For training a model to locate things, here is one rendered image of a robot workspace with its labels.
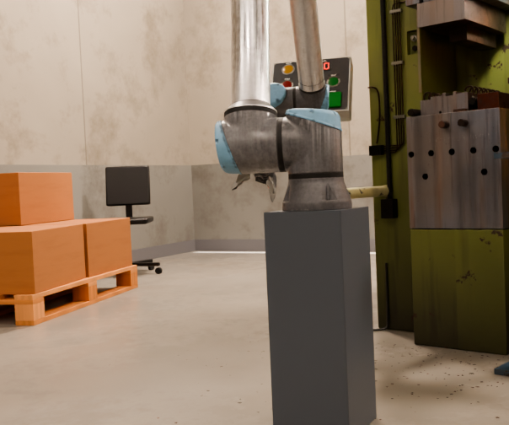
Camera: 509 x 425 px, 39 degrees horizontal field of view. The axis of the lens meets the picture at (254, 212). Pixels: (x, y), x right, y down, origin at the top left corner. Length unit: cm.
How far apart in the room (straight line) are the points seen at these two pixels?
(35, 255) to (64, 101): 246
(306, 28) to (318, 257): 79
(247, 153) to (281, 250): 27
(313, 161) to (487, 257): 111
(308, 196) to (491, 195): 107
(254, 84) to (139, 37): 512
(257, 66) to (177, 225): 537
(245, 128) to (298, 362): 64
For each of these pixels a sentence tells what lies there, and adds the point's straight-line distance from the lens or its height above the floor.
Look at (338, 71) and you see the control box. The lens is 310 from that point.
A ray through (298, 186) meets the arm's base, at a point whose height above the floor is 66.
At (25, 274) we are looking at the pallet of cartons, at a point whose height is 26.
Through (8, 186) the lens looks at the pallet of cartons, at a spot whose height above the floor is 73.
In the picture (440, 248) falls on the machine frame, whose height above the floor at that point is 39.
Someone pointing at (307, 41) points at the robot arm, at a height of 112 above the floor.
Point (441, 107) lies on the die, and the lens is 295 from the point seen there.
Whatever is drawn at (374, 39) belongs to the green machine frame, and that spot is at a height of 129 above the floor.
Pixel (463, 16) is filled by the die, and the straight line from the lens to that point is 295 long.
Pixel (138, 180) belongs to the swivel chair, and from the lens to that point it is 597.
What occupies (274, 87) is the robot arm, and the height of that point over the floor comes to 100.
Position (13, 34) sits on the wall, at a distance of 585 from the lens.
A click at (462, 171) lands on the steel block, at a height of 69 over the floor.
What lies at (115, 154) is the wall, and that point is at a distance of 658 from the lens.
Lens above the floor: 68
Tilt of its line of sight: 2 degrees down
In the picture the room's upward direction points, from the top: 3 degrees counter-clockwise
